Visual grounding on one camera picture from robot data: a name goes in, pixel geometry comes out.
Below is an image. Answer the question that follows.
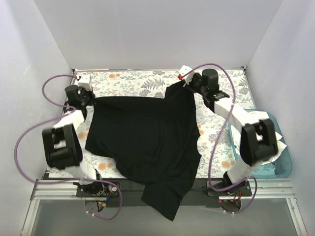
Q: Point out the black t shirt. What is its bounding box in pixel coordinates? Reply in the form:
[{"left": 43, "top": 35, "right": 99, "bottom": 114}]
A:
[{"left": 85, "top": 81, "right": 201, "bottom": 221}]

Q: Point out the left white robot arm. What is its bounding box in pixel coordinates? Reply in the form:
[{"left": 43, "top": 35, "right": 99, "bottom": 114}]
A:
[{"left": 42, "top": 83, "right": 105, "bottom": 197}]

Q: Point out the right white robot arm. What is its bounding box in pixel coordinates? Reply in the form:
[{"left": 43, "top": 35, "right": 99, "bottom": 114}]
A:
[{"left": 181, "top": 69, "right": 278, "bottom": 196}]

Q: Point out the floral patterned table mat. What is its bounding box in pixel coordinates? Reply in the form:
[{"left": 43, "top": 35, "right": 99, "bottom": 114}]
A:
[{"left": 48, "top": 69, "right": 249, "bottom": 179}]

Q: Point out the white t shirt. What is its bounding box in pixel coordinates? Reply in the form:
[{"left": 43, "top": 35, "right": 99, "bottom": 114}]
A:
[{"left": 230, "top": 110, "right": 287, "bottom": 166}]

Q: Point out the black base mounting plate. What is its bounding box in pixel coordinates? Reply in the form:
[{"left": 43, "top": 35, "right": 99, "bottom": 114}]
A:
[{"left": 76, "top": 178, "right": 255, "bottom": 208}]

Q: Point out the teal plastic bin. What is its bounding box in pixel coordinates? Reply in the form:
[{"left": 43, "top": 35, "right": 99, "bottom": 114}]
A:
[{"left": 227, "top": 109, "right": 293, "bottom": 178}]

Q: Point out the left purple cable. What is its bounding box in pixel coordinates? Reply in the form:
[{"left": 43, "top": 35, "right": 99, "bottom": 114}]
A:
[{"left": 13, "top": 74, "right": 123, "bottom": 221}]

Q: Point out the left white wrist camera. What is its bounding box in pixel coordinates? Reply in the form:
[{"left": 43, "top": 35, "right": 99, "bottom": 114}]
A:
[{"left": 74, "top": 75, "right": 93, "bottom": 91}]

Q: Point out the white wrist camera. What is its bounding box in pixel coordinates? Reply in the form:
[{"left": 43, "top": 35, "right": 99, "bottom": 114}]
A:
[
  {"left": 74, "top": 75, "right": 93, "bottom": 91},
  {"left": 178, "top": 65, "right": 195, "bottom": 85}
]

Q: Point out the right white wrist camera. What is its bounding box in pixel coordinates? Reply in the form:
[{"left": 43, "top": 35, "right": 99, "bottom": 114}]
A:
[{"left": 178, "top": 65, "right": 195, "bottom": 85}]

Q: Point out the aluminium frame rail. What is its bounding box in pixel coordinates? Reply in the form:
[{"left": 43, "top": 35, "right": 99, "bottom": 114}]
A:
[{"left": 22, "top": 179, "right": 307, "bottom": 236}]

